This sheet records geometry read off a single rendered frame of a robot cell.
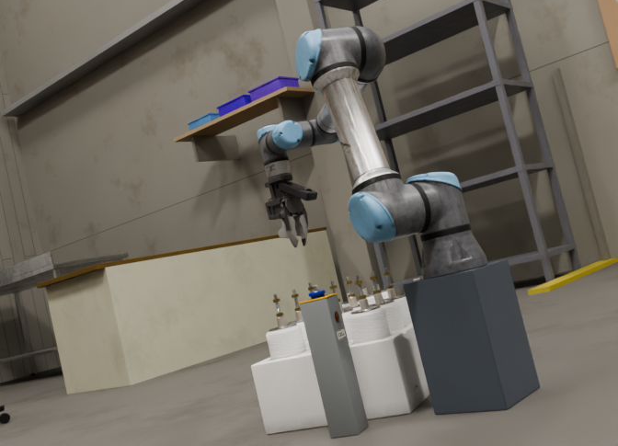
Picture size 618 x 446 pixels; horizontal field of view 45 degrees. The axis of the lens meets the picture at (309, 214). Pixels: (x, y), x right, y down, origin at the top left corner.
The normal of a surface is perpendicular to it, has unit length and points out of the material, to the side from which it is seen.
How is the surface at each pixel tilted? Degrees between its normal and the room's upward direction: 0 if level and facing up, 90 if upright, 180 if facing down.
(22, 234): 90
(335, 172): 90
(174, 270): 90
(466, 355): 90
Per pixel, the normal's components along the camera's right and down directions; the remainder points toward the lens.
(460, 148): -0.63, 0.09
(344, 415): -0.39, 0.02
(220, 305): 0.74, -0.23
